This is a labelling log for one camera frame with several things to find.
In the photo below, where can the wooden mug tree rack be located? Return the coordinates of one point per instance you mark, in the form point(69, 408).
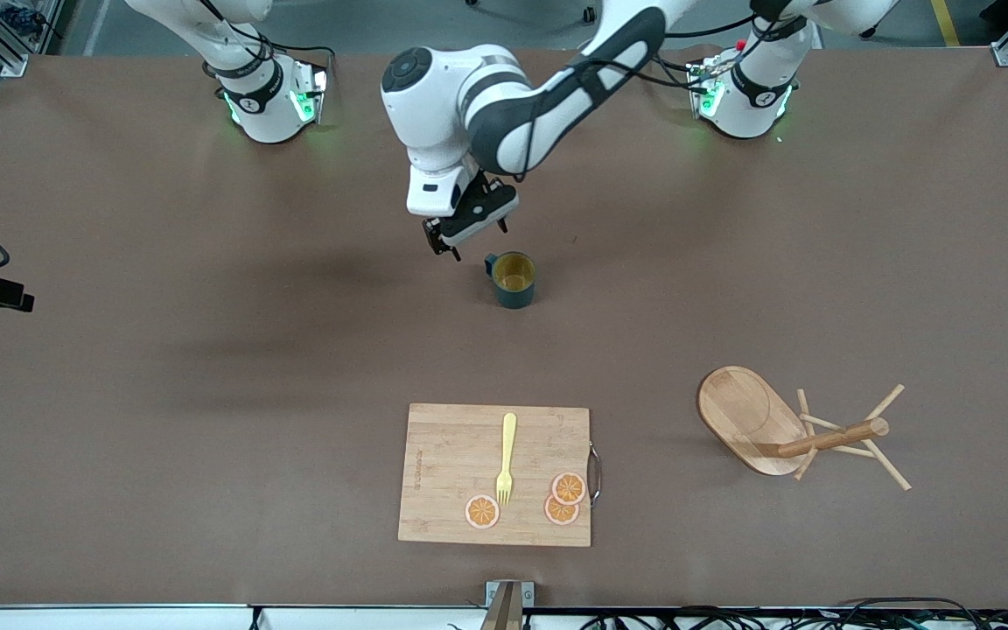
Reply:
point(740, 411)

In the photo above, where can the black caster wheel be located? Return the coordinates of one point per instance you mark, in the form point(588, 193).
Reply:
point(589, 14)

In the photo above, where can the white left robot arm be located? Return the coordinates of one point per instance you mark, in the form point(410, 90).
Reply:
point(434, 96)

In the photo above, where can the teal mug with yellow inside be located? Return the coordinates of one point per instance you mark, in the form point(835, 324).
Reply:
point(514, 297)

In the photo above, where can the yellow plastic fork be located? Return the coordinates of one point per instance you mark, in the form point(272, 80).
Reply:
point(508, 437)

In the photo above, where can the metal table edge bracket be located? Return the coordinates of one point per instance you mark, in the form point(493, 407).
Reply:
point(508, 604)

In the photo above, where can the orange slice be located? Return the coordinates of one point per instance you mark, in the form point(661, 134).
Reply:
point(556, 516)
point(482, 512)
point(569, 486)

